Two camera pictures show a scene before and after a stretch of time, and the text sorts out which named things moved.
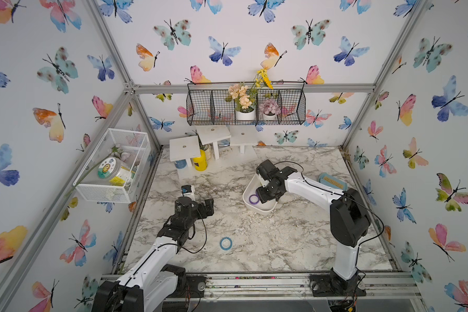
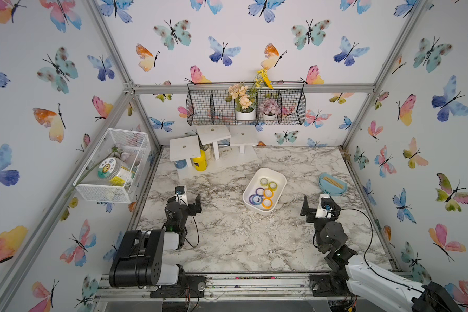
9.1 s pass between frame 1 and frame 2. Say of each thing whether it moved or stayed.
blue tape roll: moved
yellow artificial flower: stayed
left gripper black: moved
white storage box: stayed
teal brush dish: stayed
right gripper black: moved
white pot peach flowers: stayed
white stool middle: stayed
